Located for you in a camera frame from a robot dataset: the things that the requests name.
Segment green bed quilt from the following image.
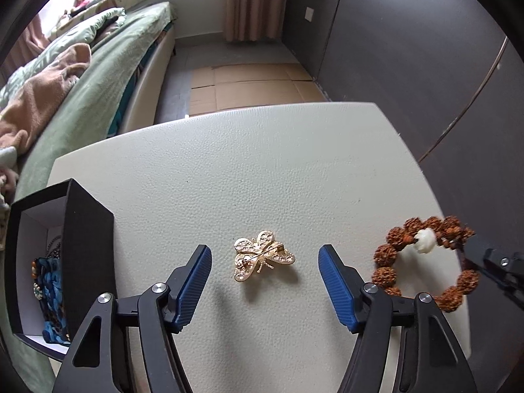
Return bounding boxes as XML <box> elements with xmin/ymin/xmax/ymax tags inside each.
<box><xmin>1</xmin><ymin>2</ymin><xmax>175</xmax><ymax>201</ymax></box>

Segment pink curtain right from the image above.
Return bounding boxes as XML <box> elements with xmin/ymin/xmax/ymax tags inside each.
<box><xmin>224</xmin><ymin>0</ymin><xmax>286</xmax><ymax>43</ymax></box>

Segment plush toy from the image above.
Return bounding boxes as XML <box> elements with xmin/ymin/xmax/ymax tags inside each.
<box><xmin>0</xmin><ymin>146</ymin><xmax>19</xmax><ymax>214</ymax></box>

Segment blue braided flower keychain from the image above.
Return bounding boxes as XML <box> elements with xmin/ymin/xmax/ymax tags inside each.
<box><xmin>31</xmin><ymin>257</ymin><xmax>70</xmax><ymax>346</ymax></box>

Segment gold butterfly brooch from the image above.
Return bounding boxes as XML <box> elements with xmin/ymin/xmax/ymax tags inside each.
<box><xmin>234</xmin><ymin>230</ymin><xmax>296</xmax><ymax>282</ymax></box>

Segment white bed frame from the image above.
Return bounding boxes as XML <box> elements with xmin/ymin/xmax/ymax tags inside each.
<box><xmin>118</xmin><ymin>28</ymin><xmax>175</xmax><ymax>134</ymax></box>

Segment white wall socket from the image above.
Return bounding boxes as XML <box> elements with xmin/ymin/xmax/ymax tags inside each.
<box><xmin>305</xmin><ymin>7</ymin><xmax>314</xmax><ymax>22</ymax></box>

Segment brown rudraksha bead bracelet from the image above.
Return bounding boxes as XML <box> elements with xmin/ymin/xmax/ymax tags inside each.
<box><xmin>372</xmin><ymin>215</ymin><xmax>481</xmax><ymax>314</ymax></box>

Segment black jewelry box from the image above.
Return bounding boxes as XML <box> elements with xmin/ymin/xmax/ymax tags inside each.
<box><xmin>5</xmin><ymin>179</ymin><xmax>116</xmax><ymax>361</ymax></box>

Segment silver rhinestone chain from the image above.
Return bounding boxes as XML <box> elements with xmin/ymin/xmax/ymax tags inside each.
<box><xmin>45</xmin><ymin>234</ymin><xmax>63</xmax><ymax>259</ymax></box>

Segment flattened cardboard sheets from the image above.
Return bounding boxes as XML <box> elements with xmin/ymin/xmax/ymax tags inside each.
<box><xmin>188</xmin><ymin>63</ymin><xmax>326</xmax><ymax>116</ymax></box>

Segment pink fleece blanket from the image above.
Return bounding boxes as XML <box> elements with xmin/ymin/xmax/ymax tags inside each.
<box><xmin>1</xmin><ymin>43</ymin><xmax>91</xmax><ymax>154</ymax></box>

